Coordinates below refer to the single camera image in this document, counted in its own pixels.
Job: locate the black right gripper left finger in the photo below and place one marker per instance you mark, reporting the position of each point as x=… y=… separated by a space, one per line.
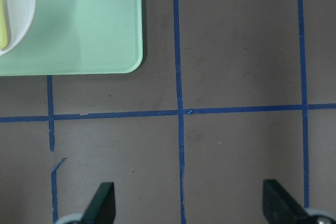
x=101 y=208

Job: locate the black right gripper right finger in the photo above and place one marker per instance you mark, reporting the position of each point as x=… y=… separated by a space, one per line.
x=279 y=206

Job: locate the yellow plastic fork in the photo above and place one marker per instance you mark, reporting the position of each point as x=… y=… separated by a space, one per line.
x=3 y=27

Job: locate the white round plate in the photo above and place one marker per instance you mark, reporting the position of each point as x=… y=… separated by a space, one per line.
x=19 y=17

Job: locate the mint green tray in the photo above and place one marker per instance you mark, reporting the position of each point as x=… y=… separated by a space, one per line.
x=79 y=37

